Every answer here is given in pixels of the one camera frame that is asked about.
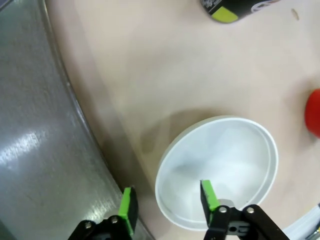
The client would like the white round bowl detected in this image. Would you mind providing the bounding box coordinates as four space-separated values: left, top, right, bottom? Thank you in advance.
154 115 279 231

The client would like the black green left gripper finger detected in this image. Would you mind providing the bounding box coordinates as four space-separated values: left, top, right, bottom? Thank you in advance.
66 185 140 240

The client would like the red round object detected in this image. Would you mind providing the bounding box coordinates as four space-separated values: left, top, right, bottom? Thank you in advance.
304 88 320 140

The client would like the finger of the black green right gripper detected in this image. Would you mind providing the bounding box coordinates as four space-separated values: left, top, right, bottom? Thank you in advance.
199 179 296 240

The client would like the black gripper white logo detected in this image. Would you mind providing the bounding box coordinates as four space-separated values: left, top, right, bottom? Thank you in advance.
199 0 282 25

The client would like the white plate rim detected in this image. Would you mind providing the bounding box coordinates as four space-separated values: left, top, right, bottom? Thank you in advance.
284 202 320 240

